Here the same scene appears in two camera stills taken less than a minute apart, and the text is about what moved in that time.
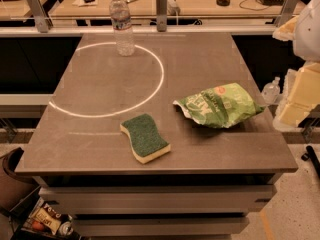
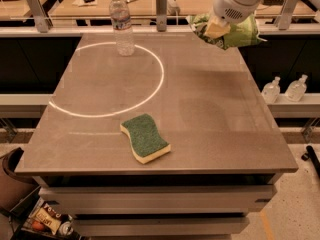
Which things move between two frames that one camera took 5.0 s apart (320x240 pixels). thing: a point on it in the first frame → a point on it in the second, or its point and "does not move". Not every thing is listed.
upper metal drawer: (161, 199) does not move
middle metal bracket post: (161, 9) does not move
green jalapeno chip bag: (220, 106) → (242, 32)
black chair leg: (311, 155) does not move
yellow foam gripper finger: (304, 94) → (216, 29)
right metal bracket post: (291, 4) does not move
